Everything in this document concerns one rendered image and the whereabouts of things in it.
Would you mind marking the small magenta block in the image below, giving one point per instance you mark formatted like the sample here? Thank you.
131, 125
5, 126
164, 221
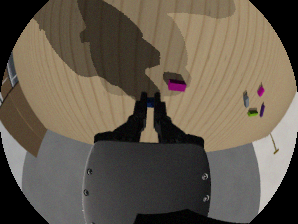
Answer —
176, 85

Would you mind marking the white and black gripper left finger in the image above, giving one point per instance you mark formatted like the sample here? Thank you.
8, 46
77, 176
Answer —
130, 130

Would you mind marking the grey rod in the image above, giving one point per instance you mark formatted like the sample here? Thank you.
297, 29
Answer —
246, 101

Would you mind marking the lime green rod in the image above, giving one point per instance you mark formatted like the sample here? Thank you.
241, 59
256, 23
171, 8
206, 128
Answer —
252, 113

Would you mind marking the short magenta rod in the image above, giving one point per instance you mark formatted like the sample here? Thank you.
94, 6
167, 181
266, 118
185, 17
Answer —
260, 91

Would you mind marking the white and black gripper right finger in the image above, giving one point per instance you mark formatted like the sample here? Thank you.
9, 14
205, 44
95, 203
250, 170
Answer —
167, 131

